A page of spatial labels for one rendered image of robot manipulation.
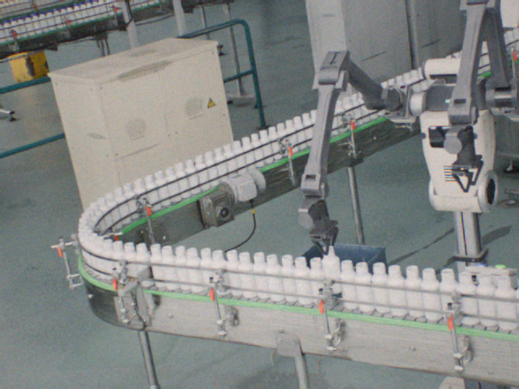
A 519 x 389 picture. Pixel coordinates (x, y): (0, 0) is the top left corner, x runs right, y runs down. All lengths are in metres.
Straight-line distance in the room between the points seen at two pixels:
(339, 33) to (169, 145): 2.41
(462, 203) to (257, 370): 1.87
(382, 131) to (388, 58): 4.04
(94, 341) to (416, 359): 2.94
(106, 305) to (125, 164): 3.30
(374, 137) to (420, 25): 4.42
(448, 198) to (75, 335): 2.95
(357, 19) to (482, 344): 6.34
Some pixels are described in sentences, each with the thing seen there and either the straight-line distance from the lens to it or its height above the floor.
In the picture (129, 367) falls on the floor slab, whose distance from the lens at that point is 5.69.
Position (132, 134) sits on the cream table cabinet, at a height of 0.73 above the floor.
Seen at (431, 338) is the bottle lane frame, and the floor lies 0.95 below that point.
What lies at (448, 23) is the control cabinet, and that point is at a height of 0.53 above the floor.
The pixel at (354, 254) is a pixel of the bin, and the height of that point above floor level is 0.91.
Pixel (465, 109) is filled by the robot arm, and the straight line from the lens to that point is 3.28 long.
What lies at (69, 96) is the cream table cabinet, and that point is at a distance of 7.58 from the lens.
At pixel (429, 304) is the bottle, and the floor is 1.06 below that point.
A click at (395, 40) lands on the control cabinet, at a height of 0.57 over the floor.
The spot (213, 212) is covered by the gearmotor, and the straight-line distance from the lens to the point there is 4.88.
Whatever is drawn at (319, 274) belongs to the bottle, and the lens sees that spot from 3.55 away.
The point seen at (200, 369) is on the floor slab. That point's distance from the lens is 5.50.
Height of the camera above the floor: 2.56
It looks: 19 degrees down
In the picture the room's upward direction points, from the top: 10 degrees counter-clockwise
